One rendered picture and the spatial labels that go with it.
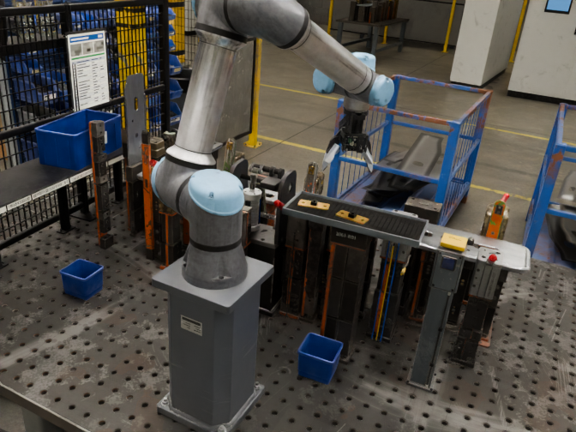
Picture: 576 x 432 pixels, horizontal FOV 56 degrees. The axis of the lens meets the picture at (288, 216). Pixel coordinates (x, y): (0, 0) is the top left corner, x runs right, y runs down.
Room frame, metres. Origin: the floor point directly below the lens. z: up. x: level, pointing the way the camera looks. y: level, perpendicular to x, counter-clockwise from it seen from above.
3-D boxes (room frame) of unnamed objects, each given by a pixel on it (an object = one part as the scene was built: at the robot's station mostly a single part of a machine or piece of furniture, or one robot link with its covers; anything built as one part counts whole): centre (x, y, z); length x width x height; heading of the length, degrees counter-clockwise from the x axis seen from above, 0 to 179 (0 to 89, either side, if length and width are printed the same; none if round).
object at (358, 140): (1.54, -0.17, 1.33); 0.09 x 0.08 x 0.12; 7
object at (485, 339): (1.49, -0.67, 0.84); 0.18 x 0.06 x 0.29; 159
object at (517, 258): (1.71, -0.10, 1.00); 1.38 x 0.22 x 0.02; 69
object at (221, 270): (1.07, 0.16, 1.15); 0.15 x 0.15 x 0.10
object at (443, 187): (3.90, -0.88, 0.47); 1.20 x 0.80 x 0.95; 154
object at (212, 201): (1.08, 0.16, 1.27); 0.13 x 0.12 x 0.14; 42
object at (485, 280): (1.34, -0.58, 0.88); 0.11 x 0.10 x 0.36; 159
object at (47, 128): (1.93, 0.80, 1.09); 0.30 x 0.17 x 0.13; 167
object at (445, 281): (1.22, -0.42, 0.92); 0.08 x 0.08 x 0.44; 69
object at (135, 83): (1.98, 0.60, 1.17); 0.12 x 0.01 x 0.34; 159
